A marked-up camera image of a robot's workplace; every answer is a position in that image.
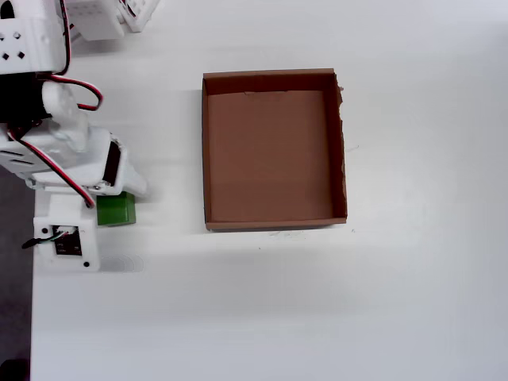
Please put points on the green cube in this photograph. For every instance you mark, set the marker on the green cube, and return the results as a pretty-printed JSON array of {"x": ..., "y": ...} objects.
[{"x": 117, "y": 214}]

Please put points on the brown cardboard box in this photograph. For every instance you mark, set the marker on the brown cardboard box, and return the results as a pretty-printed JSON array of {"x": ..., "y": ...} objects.
[{"x": 270, "y": 158}]

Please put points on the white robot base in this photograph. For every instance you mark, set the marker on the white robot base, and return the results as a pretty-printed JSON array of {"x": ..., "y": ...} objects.
[{"x": 141, "y": 20}]

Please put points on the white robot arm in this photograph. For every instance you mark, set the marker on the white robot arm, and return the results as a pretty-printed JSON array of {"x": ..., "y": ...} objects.
[{"x": 24, "y": 39}]

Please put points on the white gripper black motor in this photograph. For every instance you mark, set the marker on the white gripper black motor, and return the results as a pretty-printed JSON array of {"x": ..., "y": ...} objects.
[{"x": 115, "y": 163}]

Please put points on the black rounded object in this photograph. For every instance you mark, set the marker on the black rounded object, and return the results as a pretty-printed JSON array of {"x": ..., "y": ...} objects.
[{"x": 14, "y": 371}]

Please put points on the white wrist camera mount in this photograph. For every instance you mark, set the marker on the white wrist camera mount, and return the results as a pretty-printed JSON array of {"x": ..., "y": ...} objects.
[{"x": 87, "y": 246}]

